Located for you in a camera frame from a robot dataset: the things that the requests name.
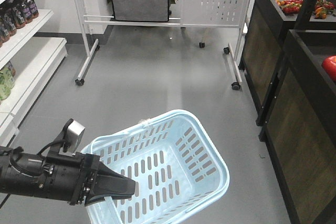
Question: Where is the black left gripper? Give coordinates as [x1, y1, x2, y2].
[41, 153, 135, 207]

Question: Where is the red bell pepper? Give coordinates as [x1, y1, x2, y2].
[321, 56, 336, 82]

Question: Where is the purple label juice bottle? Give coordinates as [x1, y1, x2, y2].
[22, 0, 39, 19]
[13, 0, 33, 24]

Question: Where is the white rolling whiteboard frame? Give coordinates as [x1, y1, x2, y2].
[74, 0, 249, 86]

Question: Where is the white supermarket shelf unit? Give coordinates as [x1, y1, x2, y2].
[1, 9, 67, 146]

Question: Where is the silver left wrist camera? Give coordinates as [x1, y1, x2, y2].
[48, 119, 85, 155]

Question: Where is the black wooden produce stand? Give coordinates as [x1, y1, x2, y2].
[239, 0, 335, 223]

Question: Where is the light blue plastic basket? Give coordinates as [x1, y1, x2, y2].
[82, 110, 230, 223]

